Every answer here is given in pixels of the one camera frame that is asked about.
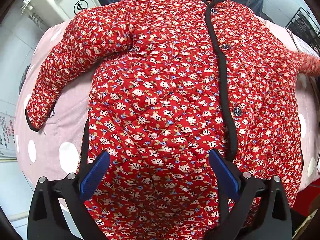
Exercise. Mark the white medical machine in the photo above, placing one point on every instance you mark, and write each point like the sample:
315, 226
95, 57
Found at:
47, 13

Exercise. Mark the black wire rack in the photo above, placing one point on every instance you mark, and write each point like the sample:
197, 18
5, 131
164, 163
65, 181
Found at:
303, 26

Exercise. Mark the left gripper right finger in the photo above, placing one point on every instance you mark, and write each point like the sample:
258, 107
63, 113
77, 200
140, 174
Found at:
250, 208

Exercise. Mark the pink polka dot bedsheet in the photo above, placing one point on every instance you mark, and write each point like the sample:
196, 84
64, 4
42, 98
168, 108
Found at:
62, 129

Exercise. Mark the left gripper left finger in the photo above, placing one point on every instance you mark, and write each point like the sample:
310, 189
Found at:
46, 219

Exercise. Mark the red floral quilted jacket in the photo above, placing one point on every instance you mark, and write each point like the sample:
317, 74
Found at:
192, 127

